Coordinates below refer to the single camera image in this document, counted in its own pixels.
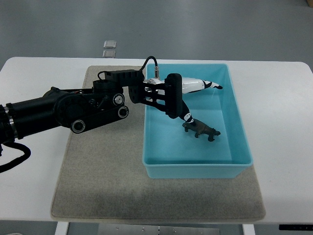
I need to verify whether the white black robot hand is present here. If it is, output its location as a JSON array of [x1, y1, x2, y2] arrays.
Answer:
[[165, 73, 223, 126]]

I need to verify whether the brown toy hippo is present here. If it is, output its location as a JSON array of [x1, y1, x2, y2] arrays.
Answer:
[[182, 119, 221, 142]]

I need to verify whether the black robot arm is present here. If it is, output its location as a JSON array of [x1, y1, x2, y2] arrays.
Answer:
[[0, 68, 175, 172]]

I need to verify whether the blue plastic box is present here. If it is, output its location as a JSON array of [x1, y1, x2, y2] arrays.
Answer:
[[142, 64, 253, 179]]

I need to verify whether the lower floor socket plate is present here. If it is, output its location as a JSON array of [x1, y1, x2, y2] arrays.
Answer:
[[102, 49, 116, 58]]

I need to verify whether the floor socket plate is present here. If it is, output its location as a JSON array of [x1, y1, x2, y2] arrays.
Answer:
[[103, 40, 117, 48], [102, 49, 116, 58]]

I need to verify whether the upper floor socket plate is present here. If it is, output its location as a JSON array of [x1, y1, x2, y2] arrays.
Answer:
[[103, 40, 117, 48]]

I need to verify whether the grey felt mat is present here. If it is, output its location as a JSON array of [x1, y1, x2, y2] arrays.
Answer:
[[50, 65, 267, 220]]

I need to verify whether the metal table crossbar plate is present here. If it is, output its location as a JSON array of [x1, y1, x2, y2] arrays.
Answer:
[[97, 224, 221, 235]]

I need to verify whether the right white table leg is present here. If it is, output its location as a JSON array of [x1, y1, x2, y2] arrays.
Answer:
[[242, 224, 256, 235]]

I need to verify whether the white table leg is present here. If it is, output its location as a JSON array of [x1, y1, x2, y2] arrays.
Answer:
[[55, 222, 69, 235], [242, 224, 256, 235]]

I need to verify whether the left white table leg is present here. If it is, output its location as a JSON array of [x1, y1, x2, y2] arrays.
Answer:
[[55, 222, 69, 235]]

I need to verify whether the black table control panel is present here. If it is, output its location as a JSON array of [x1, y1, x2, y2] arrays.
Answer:
[[279, 224, 313, 231]]

